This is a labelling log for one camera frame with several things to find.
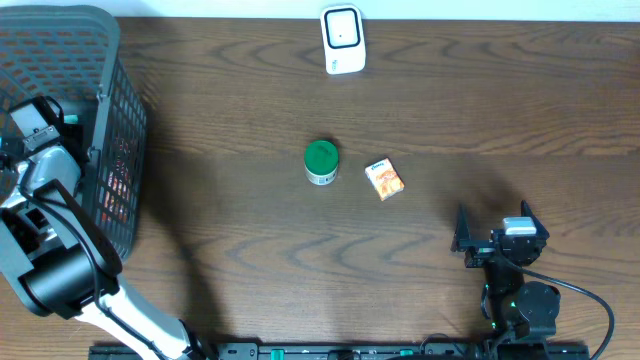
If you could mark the red orange snack packet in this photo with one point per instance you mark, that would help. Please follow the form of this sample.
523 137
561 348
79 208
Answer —
118 195

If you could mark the grey plastic mesh basket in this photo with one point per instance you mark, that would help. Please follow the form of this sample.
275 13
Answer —
71 53

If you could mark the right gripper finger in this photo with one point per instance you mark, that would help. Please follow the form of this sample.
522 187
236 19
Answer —
462 231
526 211

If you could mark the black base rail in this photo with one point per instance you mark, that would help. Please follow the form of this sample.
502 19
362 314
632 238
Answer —
438 349

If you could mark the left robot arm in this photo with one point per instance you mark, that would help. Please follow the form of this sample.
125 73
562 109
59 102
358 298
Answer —
56 259

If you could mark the green lid jar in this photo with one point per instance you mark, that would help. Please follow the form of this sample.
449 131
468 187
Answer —
321 161

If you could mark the small orange tissue pack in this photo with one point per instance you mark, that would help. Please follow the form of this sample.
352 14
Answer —
384 179

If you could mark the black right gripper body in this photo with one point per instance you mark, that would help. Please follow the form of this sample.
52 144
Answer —
482 251

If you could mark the white barcode scanner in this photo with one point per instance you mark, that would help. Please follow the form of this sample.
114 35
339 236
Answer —
343 39

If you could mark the teal wet wipes pack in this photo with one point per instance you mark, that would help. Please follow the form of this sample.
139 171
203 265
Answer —
71 119

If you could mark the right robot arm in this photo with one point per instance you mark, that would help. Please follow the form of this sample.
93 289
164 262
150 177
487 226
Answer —
523 314

